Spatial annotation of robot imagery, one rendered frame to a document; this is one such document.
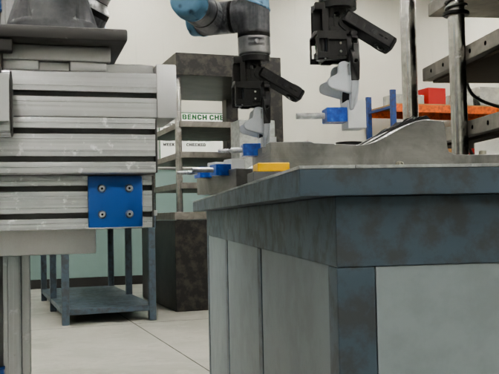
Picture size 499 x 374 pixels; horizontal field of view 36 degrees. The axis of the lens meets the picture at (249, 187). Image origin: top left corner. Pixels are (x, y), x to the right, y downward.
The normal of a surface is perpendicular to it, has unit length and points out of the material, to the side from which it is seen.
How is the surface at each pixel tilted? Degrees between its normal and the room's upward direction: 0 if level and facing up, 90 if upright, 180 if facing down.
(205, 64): 90
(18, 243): 90
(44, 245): 90
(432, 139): 90
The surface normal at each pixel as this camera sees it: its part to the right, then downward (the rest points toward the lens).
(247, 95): 0.14, -0.04
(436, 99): 0.39, -0.04
